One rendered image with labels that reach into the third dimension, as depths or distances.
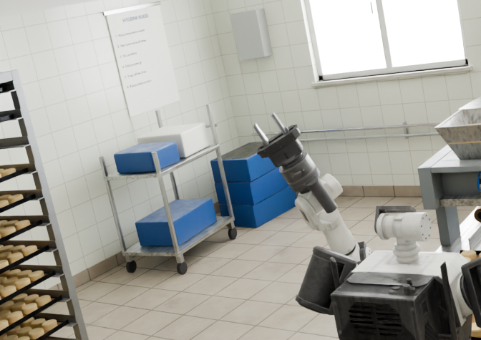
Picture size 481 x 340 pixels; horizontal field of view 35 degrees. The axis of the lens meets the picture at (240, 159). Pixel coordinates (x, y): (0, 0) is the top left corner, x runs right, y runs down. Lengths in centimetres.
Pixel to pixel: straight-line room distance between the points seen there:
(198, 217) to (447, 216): 333
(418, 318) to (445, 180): 131
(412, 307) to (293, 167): 53
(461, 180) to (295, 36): 410
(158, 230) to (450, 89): 251
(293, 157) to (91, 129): 429
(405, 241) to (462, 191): 111
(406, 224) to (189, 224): 425
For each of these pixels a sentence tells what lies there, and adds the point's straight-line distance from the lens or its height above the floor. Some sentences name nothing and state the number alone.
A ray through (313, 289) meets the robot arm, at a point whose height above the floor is 118.
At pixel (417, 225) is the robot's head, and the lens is 177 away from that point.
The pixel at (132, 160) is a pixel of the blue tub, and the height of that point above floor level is 89.
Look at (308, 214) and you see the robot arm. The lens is 202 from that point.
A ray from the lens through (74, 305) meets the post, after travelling 270.
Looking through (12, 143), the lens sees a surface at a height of 159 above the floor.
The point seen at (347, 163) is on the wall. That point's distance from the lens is 681.
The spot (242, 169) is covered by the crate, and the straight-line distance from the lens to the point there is 639.
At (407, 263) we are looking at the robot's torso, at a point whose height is 123.
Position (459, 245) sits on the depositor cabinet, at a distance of 301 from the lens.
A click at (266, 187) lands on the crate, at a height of 29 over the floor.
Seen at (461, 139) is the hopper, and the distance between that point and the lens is 280.
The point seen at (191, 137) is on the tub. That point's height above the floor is 93.
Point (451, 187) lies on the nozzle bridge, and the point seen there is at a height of 108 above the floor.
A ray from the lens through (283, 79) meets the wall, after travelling 696.
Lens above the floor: 190
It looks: 12 degrees down
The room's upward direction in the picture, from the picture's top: 12 degrees counter-clockwise
